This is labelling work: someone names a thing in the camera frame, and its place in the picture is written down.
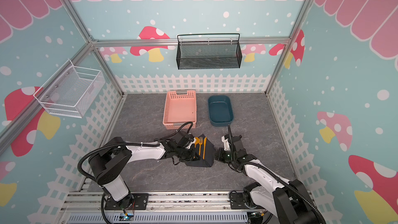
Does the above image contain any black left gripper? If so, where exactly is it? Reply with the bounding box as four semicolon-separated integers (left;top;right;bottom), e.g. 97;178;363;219
175;146;201;163

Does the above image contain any black paper napkin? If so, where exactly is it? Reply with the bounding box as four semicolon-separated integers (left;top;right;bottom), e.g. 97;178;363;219
184;134;216;168

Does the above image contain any orange plastic spoon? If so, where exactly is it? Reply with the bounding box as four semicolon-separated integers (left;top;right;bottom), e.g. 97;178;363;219
194;137;200;147

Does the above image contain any orange plastic fork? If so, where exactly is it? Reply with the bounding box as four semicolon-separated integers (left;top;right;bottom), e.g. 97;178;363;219
199;137;203;156

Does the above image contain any orange plastic knife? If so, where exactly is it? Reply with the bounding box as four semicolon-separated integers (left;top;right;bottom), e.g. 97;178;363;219
202;137;207;160

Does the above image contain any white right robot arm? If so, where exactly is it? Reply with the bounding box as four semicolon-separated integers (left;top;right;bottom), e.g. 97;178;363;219
215;148;326;224

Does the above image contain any teal plastic tub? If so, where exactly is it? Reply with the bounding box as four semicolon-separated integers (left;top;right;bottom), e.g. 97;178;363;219
208;95;234;127

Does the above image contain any pink perforated plastic basket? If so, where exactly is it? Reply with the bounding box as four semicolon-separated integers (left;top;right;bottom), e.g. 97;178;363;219
163;90;197;130

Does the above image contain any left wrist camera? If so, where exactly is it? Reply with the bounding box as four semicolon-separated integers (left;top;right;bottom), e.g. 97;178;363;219
173;130;194;148

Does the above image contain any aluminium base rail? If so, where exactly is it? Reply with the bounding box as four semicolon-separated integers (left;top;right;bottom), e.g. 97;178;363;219
65;191;318;224

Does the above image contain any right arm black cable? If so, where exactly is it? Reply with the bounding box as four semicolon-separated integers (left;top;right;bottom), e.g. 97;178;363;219
226;125;327;224

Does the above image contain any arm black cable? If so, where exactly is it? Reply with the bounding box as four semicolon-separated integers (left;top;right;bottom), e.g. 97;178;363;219
77;121;194;183
226;125;327;224

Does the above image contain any black wire wall basket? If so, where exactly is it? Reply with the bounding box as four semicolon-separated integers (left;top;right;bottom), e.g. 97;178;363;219
176;33;243;70

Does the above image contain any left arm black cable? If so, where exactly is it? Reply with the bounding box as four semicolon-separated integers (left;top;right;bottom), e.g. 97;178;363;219
77;121;194;183

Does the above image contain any white wire wall basket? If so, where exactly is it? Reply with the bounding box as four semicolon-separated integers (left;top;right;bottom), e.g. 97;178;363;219
33;60;105;118

